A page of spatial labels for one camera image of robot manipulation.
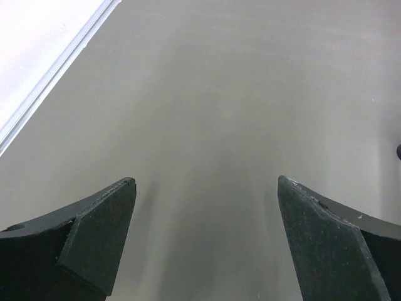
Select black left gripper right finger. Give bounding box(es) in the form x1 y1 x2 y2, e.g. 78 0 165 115
278 176 400 300

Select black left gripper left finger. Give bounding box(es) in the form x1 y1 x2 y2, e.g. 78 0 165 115
1 177 137 300

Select aluminium frame rail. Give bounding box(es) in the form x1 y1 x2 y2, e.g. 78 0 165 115
1 1 119 152

